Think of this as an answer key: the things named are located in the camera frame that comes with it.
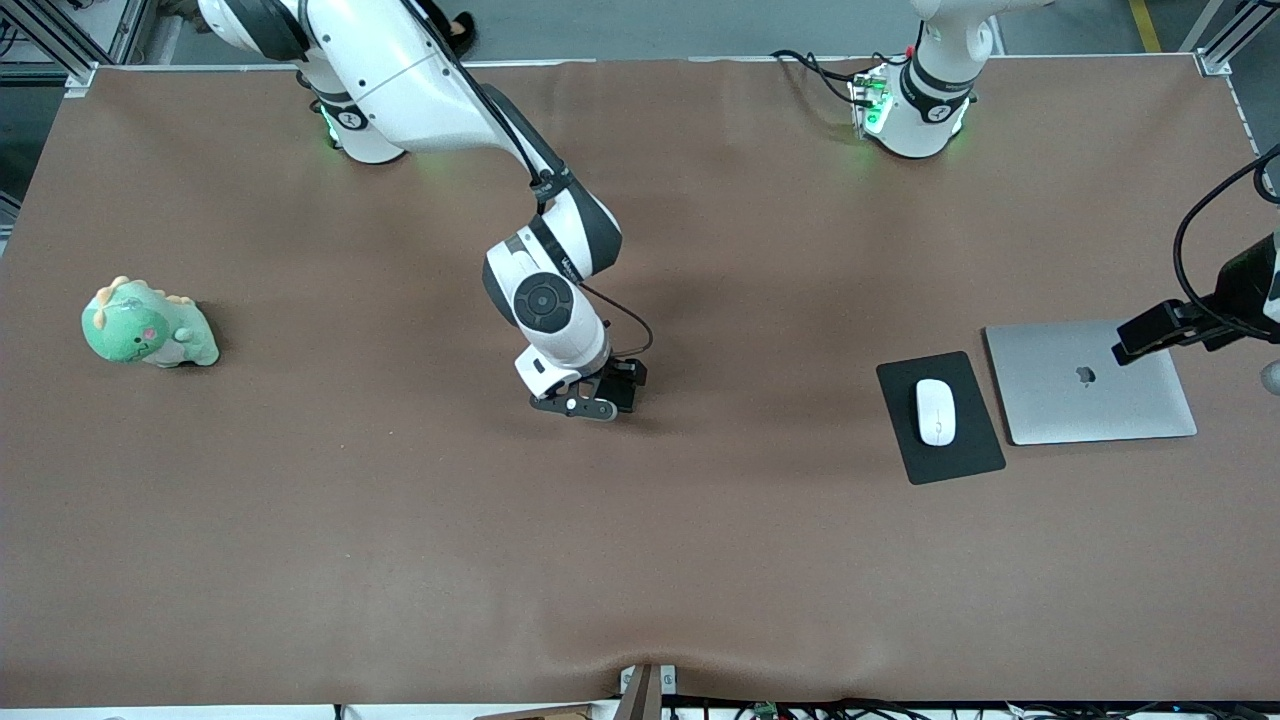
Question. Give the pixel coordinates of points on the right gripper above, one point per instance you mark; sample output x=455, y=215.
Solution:
x=621, y=380

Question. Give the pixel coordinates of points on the green dinosaur plush toy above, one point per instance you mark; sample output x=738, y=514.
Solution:
x=130, y=330

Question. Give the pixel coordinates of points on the silver closed laptop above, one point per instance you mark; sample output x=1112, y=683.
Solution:
x=1090, y=400

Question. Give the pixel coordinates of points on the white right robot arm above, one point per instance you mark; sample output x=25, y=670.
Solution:
x=400, y=70

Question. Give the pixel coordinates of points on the black square phone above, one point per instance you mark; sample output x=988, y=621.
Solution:
x=620, y=398

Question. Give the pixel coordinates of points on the person in black clothes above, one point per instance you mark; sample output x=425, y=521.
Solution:
x=460, y=35

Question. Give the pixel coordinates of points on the camera mount post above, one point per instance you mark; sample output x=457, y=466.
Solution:
x=645, y=695

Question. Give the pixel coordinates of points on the white computer mouse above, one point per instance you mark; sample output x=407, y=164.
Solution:
x=936, y=412

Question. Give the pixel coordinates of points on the aluminium frame post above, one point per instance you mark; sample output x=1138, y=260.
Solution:
x=1215, y=62
x=80, y=72

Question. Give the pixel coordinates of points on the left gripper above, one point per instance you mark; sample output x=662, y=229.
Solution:
x=1243, y=292

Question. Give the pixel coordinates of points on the black mouse pad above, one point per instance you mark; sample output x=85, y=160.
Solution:
x=940, y=465

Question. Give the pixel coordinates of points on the brown table cover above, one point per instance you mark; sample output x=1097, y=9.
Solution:
x=400, y=550

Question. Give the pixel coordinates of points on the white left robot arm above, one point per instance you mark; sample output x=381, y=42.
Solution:
x=925, y=110

